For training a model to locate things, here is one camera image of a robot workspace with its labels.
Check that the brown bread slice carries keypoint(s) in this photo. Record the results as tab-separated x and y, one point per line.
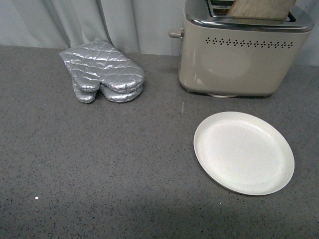
261	9

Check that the beige two-slot toaster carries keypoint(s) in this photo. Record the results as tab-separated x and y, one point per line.
227	56

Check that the lower silver quilted oven mitt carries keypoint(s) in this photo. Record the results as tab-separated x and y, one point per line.
89	97

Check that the silver quilted oven mitt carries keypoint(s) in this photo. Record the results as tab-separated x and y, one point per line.
100	63
89	97

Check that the upper silver quilted oven mitt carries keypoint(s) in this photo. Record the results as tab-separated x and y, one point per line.
100	63

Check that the white round plate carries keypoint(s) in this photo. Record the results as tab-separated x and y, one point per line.
243	153

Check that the grey curtain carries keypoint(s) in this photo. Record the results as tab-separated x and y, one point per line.
132	26

